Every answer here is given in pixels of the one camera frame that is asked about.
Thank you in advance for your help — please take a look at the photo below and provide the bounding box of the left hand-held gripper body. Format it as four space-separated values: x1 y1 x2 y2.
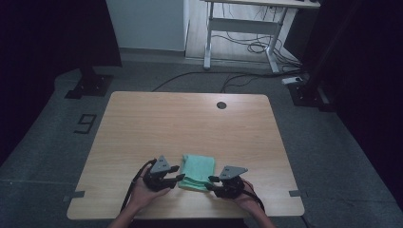
143 155 174 193

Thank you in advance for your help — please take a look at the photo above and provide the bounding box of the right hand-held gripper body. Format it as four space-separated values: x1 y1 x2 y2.
217 165 249 200

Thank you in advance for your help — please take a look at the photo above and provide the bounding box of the green towel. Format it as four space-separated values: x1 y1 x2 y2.
178 154 217 192

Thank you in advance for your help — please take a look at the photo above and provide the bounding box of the person's left hand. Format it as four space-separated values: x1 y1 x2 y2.
129 167 172 211

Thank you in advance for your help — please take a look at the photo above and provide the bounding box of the person's right hand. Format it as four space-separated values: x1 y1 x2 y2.
235 179 263 212

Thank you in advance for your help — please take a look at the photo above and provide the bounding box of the grey tape strip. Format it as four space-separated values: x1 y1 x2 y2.
62 190 86 202
288 189 309 199

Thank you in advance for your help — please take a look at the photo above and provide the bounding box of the black tape floor marking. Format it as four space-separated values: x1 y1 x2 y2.
73 113 98 135

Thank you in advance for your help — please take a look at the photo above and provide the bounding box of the black stand base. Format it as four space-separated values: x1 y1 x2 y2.
288 79 337 112
65 65 115 100

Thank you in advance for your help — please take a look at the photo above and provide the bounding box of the white power strip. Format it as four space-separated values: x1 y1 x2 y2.
281 75 304 86

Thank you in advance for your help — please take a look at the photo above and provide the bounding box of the dark curtain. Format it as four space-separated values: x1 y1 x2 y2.
300 0 403 202
0 0 124 165

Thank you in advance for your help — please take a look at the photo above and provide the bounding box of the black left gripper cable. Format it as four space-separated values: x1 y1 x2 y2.
120 159 158 213

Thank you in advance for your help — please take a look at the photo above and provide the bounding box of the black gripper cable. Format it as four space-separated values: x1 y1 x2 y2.
241 180 266 213
120 159 158 213

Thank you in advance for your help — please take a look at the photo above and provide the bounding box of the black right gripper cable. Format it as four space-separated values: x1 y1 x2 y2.
241 180 266 213

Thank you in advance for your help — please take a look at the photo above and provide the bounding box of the black floor cable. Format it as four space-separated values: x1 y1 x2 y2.
151 70 288 93

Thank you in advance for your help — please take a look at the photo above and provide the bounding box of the tangle of black cables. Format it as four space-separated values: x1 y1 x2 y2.
211 3 302 73

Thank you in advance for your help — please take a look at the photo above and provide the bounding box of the white desk frame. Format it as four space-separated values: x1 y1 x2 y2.
201 0 321 74

